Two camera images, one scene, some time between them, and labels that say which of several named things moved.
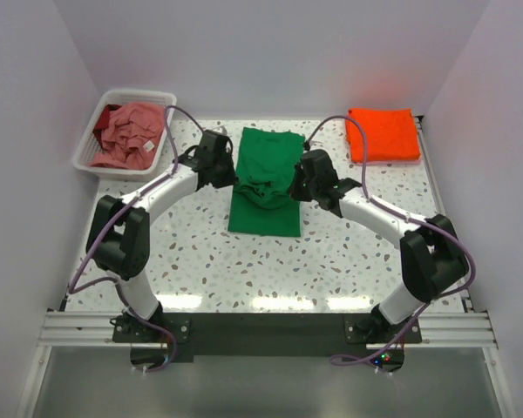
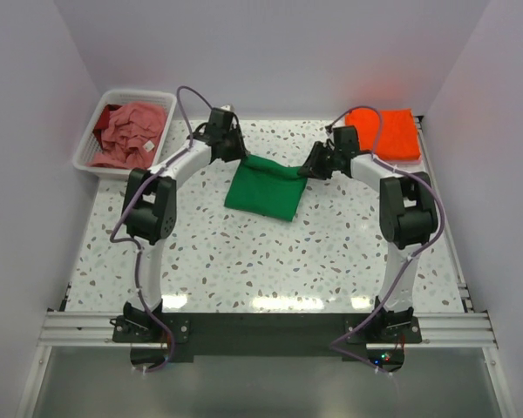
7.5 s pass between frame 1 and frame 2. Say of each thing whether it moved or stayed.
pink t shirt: stayed
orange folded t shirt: stayed
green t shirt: moved
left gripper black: moved
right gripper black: moved
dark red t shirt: stayed
